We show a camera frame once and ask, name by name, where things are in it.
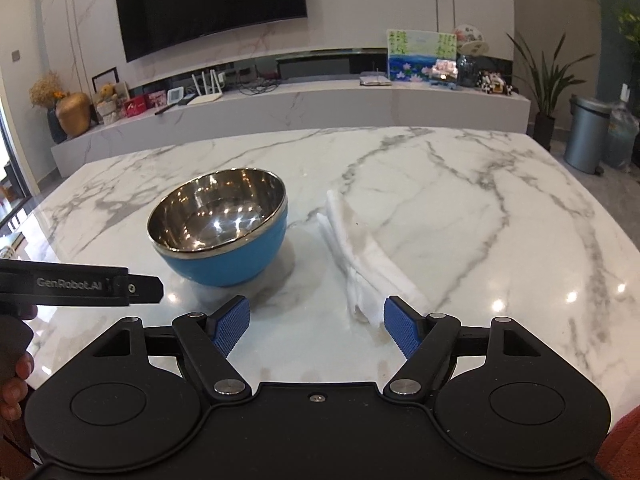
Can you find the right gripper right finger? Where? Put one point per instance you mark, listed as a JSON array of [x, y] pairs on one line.
[[426, 342]]

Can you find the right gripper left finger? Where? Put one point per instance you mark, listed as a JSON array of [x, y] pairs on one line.
[[206, 340]]

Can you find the white paper towel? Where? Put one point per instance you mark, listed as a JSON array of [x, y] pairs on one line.
[[371, 275]]

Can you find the blue stainless steel bowl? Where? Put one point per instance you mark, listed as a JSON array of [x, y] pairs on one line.
[[221, 229]]

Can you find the left hand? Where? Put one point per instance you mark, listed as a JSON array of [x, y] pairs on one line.
[[15, 389]]

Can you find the gold vase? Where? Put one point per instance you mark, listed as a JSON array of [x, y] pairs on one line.
[[73, 113]]

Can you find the dried flower bouquet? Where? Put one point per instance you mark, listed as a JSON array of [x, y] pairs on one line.
[[47, 91]]

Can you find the teddy bear toy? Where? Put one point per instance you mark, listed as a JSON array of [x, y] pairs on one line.
[[107, 104]]

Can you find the red gift box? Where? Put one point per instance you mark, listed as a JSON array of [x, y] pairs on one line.
[[135, 106]]

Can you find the framed photo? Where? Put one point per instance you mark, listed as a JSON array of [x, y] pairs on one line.
[[109, 76]]

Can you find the small white display clock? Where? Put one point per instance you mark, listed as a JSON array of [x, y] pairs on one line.
[[175, 95]]

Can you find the white wifi router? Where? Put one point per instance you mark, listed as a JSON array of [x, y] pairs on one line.
[[208, 88]]

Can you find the white marble tv bench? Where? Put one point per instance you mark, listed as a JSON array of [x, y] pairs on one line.
[[302, 105]]

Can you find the grey trash bin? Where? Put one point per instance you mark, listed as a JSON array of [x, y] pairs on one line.
[[585, 144]]

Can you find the potted green plant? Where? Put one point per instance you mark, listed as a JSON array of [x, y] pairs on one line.
[[547, 79]]

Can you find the flower painting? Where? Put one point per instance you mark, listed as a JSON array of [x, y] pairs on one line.
[[422, 57]]

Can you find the clear water bottle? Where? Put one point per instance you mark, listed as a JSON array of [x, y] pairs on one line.
[[622, 132]]

